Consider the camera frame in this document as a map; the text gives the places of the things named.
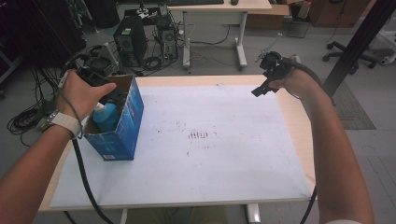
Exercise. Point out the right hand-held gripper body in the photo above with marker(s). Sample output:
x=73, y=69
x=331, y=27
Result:
x=274, y=65

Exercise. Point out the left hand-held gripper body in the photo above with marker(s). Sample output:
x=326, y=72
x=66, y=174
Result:
x=96, y=67

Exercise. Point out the blue bottle with white cap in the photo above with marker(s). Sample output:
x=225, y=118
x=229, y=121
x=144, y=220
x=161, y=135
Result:
x=106, y=119

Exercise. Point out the blue cardboard box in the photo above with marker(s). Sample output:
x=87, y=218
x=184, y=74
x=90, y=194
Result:
x=124, y=133

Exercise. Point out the person's right hand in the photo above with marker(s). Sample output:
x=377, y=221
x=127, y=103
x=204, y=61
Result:
x=299, y=82

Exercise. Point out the person's left hand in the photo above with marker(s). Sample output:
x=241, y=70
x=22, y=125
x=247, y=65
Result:
x=79, y=96

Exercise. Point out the black computer tower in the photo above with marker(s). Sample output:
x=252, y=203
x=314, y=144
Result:
x=129, y=40

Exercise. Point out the brown cardboard box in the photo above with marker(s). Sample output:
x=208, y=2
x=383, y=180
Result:
x=267, y=17

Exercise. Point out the white wristband with watch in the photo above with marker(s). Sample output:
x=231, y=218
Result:
x=67, y=123

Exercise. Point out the black computer mouse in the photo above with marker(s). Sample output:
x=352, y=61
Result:
x=235, y=2

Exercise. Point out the small dark computer case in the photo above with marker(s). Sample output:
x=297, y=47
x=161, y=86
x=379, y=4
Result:
x=168, y=42

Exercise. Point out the black office chair base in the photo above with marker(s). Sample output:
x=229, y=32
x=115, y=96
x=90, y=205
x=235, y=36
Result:
x=350, y=56

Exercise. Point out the white desk with metal legs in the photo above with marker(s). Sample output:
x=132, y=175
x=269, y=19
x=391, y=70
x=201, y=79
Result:
x=218, y=6

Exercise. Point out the wooden cabinet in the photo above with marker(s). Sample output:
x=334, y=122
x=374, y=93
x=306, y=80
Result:
x=339, y=12

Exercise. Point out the white table mat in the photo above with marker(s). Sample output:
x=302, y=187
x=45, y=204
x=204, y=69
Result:
x=202, y=155

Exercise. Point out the grey floor mat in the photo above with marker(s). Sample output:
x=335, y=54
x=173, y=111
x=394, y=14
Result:
x=353, y=109

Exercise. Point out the black keyboard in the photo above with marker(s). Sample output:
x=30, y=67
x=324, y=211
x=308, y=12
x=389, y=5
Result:
x=196, y=2

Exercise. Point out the white table leg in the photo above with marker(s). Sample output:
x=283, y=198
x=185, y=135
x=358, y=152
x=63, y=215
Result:
x=252, y=214

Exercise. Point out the person's legs in khaki trousers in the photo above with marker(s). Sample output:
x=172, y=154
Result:
x=177, y=216

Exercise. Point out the white right sleeve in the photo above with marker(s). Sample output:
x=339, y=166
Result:
x=342, y=222

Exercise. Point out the black slanted metal post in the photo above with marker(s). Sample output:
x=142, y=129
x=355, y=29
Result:
x=358, y=43

